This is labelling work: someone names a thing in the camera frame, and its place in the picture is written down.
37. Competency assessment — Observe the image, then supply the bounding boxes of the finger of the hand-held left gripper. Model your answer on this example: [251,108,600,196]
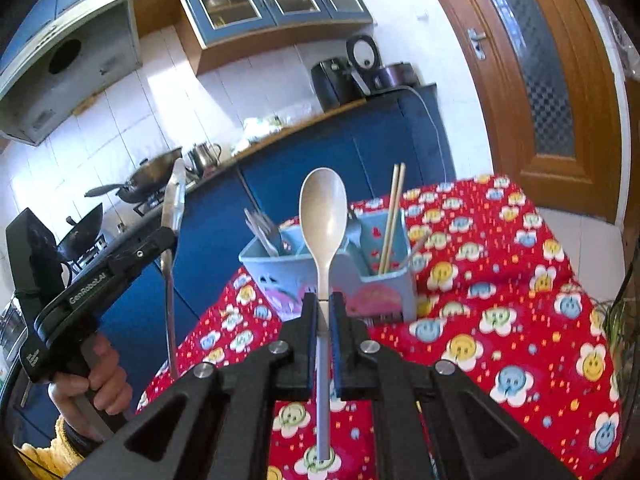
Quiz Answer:
[107,227,179,282]

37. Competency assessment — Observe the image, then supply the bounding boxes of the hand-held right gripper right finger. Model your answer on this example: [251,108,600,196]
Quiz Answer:
[327,291,576,480]

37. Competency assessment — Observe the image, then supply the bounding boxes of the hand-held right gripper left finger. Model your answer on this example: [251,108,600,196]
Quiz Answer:
[65,292,318,480]

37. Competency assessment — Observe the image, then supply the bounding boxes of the steel knife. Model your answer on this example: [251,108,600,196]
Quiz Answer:
[160,158,187,381]

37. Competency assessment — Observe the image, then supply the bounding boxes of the light blue utensil box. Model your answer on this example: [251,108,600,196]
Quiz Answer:
[238,212,418,323]

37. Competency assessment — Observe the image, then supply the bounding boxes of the white plastic fork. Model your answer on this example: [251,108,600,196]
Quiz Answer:
[244,207,281,257]

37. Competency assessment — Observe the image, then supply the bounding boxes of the wooden chopstick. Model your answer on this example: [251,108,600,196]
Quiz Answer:
[382,162,407,276]
[377,163,401,276]

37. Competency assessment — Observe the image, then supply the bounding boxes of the person's left forearm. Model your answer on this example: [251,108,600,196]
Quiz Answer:
[15,415,101,479]

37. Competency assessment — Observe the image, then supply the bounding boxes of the person's left hand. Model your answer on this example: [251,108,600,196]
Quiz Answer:
[47,332,135,444]

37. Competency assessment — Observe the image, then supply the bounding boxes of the gas stove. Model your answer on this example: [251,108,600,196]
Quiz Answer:
[75,182,173,271]

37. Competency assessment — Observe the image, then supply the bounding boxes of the small black wok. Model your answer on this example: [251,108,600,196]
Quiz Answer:
[57,202,104,261]

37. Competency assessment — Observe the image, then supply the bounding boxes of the steel kettle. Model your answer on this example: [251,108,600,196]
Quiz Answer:
[187,142,222,173]

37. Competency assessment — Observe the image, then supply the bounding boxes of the white printed cloth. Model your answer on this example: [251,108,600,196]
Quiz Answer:
[232,115,296,156]

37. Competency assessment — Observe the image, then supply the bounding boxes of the red smiley flower tablecloth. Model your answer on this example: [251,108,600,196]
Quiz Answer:
[135,174,623,480]

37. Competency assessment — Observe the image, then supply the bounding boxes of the blue kitchen counter cabinets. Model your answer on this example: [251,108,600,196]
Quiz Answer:
[15,82,456,426]

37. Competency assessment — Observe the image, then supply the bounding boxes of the grey range hood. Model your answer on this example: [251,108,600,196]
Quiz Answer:
[0,0,143,147]

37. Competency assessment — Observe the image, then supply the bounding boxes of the black rice cooker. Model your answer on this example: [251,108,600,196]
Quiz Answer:
[346,35,421,97]

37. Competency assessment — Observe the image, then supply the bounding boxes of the wooden door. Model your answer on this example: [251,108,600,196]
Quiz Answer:
[415,0,628,223]

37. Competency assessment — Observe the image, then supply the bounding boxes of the white power cable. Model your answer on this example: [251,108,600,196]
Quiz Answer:
[400,85,449,181]

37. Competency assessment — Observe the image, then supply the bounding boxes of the glass door wall cabinet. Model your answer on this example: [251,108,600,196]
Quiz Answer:
[177,0,375,76]

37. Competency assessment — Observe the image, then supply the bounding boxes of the metal door handle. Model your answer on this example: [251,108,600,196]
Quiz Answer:
[467,27,488,61]

